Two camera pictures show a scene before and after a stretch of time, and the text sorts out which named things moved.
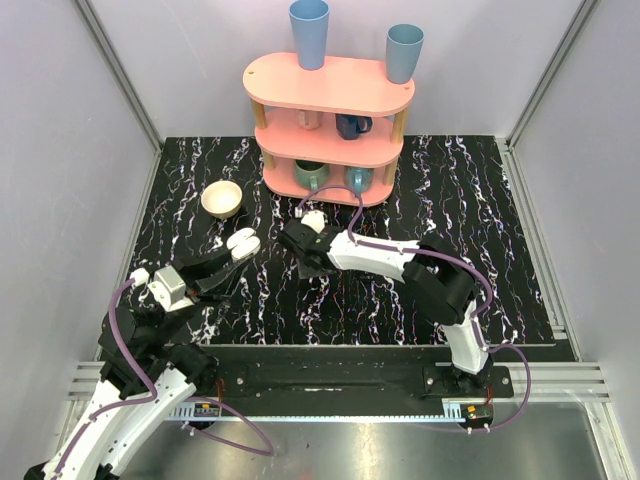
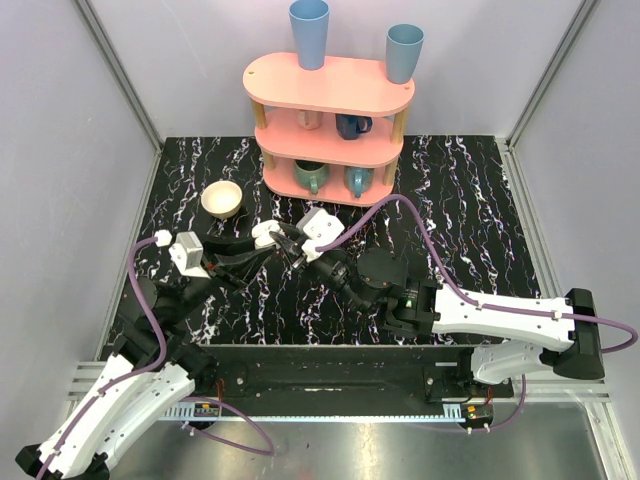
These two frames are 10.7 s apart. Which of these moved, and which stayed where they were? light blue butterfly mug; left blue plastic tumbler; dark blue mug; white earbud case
Moved: white earbud case
Stayed: light blue butterfly mug; dark blue mug; left blue plastic tumbler
